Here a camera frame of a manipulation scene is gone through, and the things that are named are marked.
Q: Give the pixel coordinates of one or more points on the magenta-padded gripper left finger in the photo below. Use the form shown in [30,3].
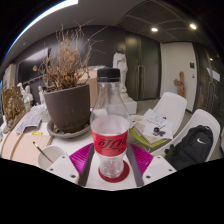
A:
[78,158]

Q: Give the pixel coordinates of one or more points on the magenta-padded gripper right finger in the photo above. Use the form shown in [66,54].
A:
[143,158]

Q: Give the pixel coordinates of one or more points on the clear bottle with red label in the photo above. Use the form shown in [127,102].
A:
[110,140]

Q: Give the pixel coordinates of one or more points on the flat round red coaster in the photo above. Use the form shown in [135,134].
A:
[125,175]

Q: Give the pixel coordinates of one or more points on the grey pot saucer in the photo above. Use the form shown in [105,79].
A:
[66,135]

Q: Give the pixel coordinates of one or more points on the stack of books and papers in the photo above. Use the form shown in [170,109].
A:
[150,128]

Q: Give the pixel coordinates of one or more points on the metal spoon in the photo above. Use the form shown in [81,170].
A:
[41,151]

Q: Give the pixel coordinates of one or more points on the black backpack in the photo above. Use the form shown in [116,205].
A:
[190,148]

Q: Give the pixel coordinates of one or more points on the small yellow note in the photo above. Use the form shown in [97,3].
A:
[36,133]

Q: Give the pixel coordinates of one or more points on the dark grey plant pot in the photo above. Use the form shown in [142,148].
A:
[68,110]

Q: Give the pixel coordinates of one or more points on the small round white container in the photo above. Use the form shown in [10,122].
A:
[45,116]

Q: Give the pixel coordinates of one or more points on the white chair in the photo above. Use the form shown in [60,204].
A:
[203,118]
[173,110]

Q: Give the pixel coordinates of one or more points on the printed paper sheet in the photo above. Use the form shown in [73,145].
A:
[30,120]

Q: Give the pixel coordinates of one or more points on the brown cardboard box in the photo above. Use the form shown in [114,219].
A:
[94,90]

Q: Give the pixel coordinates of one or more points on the brown wooden figure statue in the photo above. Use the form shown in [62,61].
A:
[180,85]

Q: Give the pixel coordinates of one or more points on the golden relief sculpture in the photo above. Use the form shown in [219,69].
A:
[13,106]

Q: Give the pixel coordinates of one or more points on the dried brown plant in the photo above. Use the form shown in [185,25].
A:
[66,70]

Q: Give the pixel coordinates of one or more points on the large white plaster statue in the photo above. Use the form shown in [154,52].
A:
[120,66]

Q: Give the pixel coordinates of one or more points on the white shelf unit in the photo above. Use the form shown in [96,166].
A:
[8,76]

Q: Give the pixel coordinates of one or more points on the recessed ceiling spotlights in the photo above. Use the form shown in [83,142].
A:
[193,26]

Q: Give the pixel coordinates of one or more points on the large ceiling light panel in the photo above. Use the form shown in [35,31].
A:
[68,3]

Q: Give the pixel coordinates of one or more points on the small black wall panel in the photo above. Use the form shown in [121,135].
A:
[192,65]

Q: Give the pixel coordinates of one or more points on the black wall screen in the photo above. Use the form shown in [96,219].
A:
[30,65]

